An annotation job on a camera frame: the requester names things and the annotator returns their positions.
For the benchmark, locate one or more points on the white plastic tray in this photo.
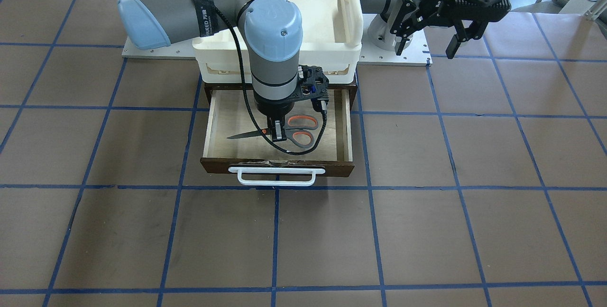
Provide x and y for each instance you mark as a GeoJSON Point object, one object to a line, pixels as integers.
{"type": "Point", "coordinates": [332, 35]}

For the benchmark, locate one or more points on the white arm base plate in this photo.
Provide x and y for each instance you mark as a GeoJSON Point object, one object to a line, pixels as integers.
{"type": "Point", "coordinates": [182, 50]}
{"type": "Point", "coordinates": [379, 46]}

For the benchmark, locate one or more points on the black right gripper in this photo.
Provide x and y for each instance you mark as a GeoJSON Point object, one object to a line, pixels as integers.
{"type": "Point", "coordinates": [273, 108]}

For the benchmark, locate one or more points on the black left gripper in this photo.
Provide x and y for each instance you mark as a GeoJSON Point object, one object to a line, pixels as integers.
{"type": "Point", "coordinates": [410, 21]}

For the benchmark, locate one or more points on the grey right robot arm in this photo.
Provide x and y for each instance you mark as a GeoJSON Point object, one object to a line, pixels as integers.
{"type": "Point", "coordinates": [271, 30]}

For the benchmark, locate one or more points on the grey orange scissors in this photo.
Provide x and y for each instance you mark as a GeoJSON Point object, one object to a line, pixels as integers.
{"type": "Point", "coordinates": [297, 128]}

